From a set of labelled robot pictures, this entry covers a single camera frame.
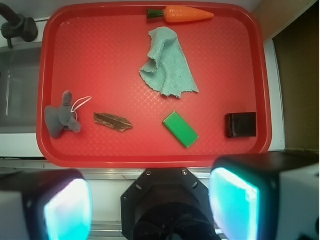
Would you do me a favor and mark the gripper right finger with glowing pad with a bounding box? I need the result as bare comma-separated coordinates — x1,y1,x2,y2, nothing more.
208,151,320,240

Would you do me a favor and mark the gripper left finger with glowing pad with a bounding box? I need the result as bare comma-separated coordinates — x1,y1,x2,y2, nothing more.
0,169,93,240

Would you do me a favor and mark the gray plush animal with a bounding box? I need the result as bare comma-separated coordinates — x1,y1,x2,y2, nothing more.
44,91,92,139

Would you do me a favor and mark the dark brown square block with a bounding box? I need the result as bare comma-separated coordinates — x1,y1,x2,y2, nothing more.
225,112,257,138

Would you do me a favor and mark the brown bark piece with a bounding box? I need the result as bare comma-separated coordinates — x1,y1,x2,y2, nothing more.
93,112,133,133

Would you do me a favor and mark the green rectangular block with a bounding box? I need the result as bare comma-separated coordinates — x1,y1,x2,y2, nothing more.
163,111,199,148

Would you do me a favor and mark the red plastic tray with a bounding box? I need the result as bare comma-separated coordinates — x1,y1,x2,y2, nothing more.
36,2,272,168

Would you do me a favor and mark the metal sink basin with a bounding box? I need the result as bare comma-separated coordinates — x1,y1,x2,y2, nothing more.
0,47,41,134

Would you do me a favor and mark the teal cloth rag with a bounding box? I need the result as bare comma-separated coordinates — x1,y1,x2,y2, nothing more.
139,27,200,99

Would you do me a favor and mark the dark sink faucet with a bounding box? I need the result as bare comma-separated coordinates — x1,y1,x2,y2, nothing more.
0,2,39,49

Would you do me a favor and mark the orange plastic carrot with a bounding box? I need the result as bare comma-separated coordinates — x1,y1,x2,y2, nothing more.
147,5,215,23

